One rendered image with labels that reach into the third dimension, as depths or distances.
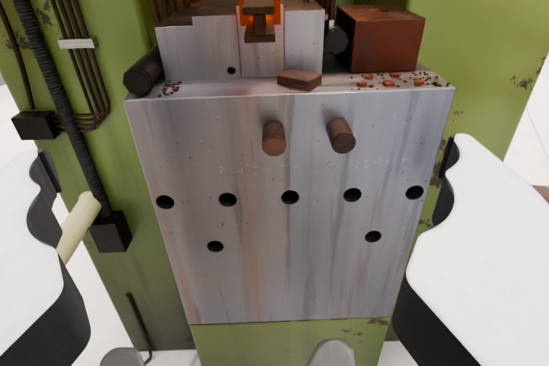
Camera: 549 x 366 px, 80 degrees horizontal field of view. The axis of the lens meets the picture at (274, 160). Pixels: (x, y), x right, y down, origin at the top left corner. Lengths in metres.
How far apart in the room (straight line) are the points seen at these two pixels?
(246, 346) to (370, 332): 0.25
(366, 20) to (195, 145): 0.25
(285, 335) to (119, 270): 0.45
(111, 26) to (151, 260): 0.54
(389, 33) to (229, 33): 0.19
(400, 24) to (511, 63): 0.31
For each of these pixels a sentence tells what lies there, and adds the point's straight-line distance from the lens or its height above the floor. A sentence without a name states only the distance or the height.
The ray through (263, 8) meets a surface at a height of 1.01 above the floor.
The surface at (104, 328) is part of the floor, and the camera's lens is 1.36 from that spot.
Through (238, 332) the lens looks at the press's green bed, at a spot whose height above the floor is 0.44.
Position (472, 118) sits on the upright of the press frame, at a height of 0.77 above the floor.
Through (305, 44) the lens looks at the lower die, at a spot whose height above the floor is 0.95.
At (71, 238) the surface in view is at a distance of 0.70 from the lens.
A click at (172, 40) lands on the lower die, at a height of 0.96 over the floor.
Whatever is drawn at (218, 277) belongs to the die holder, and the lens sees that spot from 0.58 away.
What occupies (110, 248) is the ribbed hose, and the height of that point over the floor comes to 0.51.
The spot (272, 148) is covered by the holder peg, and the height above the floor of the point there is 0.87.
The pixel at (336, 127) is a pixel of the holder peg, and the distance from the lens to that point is 0.38.
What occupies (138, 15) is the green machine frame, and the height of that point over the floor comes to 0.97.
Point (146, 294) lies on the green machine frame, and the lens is 1.01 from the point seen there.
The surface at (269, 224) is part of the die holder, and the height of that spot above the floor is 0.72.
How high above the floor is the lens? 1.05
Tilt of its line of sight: 33 degrees down
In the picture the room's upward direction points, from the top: 2 degrees counter-clockwise
